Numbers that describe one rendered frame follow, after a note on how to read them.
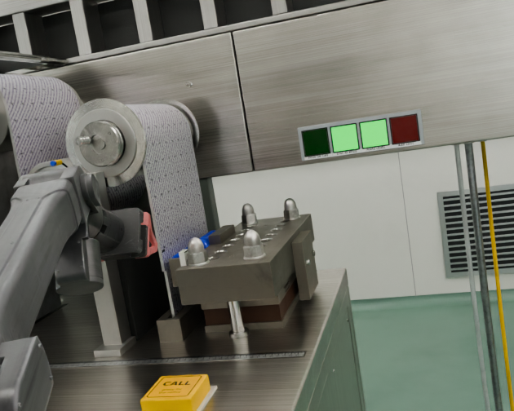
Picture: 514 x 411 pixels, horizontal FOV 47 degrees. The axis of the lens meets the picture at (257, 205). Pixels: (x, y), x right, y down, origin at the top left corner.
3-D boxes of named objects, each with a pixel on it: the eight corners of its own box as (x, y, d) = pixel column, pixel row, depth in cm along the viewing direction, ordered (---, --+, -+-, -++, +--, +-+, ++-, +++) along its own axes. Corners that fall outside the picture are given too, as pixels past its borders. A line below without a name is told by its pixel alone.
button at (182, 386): (142, 417, 74) (139, 399, 74) (164, 391, 81) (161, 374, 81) (193, 417, 72) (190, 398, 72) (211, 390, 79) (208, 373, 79)
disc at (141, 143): (74, 192, 101) (57, 106, 99) (76, 191, 101) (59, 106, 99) (152, 181, 97) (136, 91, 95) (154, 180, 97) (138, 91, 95)
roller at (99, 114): (80, 181, 100) (66, 114, 98) (145, 165, 125) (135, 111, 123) (141, 173, 97) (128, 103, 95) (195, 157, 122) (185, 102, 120)
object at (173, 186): (161, 271, 100) (142, 165, 98) (207, 240, 122) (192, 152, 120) (165, 271, 100) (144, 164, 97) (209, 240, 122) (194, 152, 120)
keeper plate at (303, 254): (299, 300, 108) (290, 242, 107) (308, 284, 118) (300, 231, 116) (312, 299, 108) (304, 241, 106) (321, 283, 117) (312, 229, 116)
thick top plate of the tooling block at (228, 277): (181, 305, 96) (175, 270, 95) (245, 246, 134) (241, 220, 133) (276, 298, 92) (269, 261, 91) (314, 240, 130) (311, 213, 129)
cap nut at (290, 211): (281, 221, 125) (278, 201, 124) (285, 218, 128) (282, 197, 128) (299, 219, 124) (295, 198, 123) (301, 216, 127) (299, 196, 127)
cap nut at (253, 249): (241, 261, 94) (237, 233, 94) (246, 254, 98) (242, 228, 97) (263, 258, 93) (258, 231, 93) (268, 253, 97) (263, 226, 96)
